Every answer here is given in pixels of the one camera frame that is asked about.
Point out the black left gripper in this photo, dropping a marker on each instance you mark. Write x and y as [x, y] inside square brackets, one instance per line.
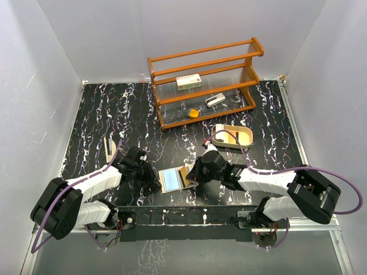
[151, 181]

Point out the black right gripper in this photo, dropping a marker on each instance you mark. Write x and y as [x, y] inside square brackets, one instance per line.
[195, 174]

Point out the cream leather card holder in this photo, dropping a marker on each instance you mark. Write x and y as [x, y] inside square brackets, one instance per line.
[170, 180]

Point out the credit card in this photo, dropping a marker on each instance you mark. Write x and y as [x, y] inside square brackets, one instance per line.
[183, 172]

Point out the stack of cards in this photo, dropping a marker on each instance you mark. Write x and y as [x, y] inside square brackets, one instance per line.
[219, 136]

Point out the beige oval tray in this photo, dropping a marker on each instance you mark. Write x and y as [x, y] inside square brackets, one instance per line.
[245, 137]

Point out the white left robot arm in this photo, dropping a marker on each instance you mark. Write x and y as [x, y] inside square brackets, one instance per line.
[65, 204]

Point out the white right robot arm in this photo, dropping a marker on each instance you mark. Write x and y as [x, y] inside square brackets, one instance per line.
[303, 192]

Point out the card with black stripe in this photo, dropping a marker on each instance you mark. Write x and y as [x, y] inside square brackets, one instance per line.
[233, 137]

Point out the yellow tape measure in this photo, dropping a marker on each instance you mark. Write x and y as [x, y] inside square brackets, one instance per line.
[193, 113]

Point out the black front base bar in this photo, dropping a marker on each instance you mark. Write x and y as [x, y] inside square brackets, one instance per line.
[181, 223]

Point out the white stapler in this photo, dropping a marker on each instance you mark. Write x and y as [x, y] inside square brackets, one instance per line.
[214, 100]

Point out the orange wooden shelf rack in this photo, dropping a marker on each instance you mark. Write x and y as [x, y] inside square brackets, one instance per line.
[225, 69]

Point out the white red paper box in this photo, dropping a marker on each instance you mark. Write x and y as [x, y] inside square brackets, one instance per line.
[188, 82]

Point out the aluminium frame rail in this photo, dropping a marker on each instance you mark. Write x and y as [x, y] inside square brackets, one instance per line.
[294, 192]

